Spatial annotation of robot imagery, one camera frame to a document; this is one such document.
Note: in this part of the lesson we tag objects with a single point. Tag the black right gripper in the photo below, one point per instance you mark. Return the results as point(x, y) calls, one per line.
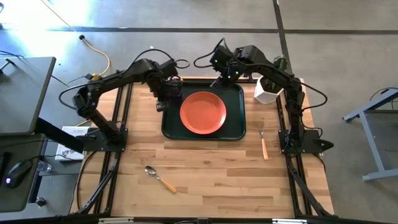
point(229, 77)

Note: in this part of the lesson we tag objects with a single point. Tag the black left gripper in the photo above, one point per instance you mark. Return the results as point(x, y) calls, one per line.
point(169, 91)

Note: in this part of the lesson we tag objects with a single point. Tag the orange plastic plate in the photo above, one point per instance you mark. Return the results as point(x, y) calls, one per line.
point(203, 112)

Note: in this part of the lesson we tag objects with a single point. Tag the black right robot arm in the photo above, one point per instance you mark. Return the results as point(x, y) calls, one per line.
point(280, 74)

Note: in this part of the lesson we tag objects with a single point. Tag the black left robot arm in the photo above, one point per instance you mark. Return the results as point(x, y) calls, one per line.
point(124, 74)

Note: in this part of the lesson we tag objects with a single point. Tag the dark green plastic tray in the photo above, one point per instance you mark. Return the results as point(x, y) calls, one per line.
point(236, 124)

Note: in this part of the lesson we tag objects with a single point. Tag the white hexagonal planter pot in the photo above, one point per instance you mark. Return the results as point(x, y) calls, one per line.
point(264, 96)

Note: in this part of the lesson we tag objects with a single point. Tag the green potted plant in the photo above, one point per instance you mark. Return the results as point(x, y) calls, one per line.
point(281, 62)

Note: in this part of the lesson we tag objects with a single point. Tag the white printed booklet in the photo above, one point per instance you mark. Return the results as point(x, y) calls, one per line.
point(70, 154)

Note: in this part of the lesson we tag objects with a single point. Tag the clear plastic water bottle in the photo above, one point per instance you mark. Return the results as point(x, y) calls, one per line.
point(44, 166)

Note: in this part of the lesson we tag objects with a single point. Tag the grey desk top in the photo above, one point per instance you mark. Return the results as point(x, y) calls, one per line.
point(21, 93)

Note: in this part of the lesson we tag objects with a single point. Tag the black computer mouse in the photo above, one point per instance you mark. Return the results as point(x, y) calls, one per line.
point(18, 172)

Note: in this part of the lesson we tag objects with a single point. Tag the dark grey low desk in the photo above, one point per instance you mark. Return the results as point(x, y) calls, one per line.
point(15, 199)

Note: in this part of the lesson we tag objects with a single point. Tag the black aluminium frame rail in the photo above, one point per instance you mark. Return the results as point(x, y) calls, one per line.
point(217, 220)
point(293, 186)
point(123, 109)

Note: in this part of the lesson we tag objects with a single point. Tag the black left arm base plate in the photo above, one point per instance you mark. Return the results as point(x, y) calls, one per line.
point(102, 141)

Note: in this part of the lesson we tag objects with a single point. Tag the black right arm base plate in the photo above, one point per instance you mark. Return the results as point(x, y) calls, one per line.
point(308, 144)

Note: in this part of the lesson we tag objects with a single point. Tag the black diagonal frame brace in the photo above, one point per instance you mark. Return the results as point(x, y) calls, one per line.
point(311, 196)
point(99, 186)

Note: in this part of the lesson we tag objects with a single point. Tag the silver aluminium bracket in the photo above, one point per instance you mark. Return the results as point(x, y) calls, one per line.
point(115, 220)
point(289, 221)

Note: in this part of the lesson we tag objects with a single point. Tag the blue-grey metal table frame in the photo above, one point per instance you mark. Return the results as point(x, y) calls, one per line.
point(370, 137)

